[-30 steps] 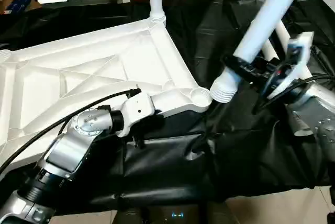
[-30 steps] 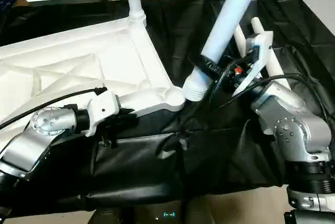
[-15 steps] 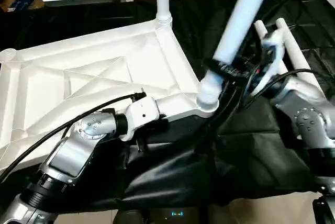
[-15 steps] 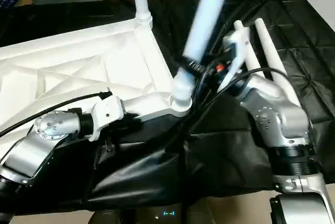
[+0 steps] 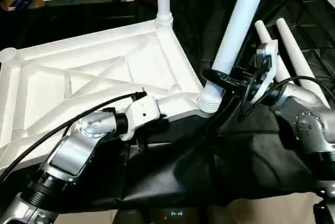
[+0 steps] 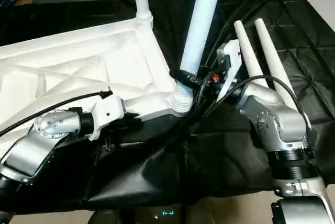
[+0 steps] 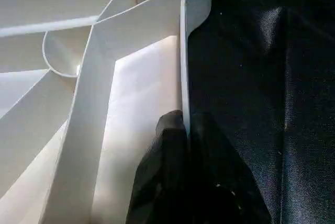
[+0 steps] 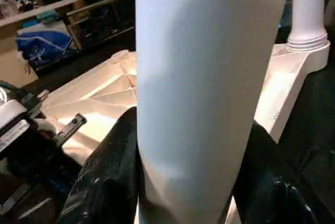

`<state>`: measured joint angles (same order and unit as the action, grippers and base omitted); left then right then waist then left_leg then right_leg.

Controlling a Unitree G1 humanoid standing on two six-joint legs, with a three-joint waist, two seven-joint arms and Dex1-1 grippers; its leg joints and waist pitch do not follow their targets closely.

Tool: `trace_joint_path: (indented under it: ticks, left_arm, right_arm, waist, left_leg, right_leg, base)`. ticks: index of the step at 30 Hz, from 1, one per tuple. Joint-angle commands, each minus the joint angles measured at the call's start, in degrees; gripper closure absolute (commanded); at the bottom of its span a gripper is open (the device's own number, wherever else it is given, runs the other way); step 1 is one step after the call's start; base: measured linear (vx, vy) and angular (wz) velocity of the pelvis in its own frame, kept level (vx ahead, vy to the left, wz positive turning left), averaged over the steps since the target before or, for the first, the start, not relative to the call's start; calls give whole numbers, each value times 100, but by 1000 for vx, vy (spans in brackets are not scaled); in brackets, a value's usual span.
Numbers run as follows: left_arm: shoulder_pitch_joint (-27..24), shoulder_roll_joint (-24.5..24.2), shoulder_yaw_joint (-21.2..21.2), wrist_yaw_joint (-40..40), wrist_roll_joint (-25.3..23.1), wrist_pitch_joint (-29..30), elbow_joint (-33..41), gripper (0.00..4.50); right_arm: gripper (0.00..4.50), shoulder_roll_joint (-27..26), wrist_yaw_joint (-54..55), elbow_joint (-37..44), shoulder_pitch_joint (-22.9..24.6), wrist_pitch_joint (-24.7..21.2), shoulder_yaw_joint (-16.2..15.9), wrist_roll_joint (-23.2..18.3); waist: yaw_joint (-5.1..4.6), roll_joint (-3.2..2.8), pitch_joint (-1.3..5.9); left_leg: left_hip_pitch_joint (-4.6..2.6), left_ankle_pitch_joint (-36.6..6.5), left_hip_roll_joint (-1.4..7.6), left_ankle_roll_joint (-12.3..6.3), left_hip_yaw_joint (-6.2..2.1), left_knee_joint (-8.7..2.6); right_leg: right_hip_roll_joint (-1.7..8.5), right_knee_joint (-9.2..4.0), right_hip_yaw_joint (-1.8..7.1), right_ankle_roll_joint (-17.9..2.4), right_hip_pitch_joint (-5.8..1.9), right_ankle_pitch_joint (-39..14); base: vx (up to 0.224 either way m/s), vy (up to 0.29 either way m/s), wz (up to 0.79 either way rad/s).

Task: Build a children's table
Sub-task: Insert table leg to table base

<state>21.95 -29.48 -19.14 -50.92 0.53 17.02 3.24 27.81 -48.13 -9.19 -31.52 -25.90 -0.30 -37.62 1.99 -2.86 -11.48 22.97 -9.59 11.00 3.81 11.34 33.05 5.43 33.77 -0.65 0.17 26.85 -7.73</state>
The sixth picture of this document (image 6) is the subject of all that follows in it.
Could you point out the white flat board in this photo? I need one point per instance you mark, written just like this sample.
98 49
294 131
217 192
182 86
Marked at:
320 4

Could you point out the white plastic table top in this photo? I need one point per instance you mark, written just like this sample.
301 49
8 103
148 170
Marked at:
91 64

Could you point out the black mat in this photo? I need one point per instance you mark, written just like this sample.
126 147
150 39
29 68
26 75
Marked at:
170 161

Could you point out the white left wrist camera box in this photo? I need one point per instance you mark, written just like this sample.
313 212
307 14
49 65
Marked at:
108 114

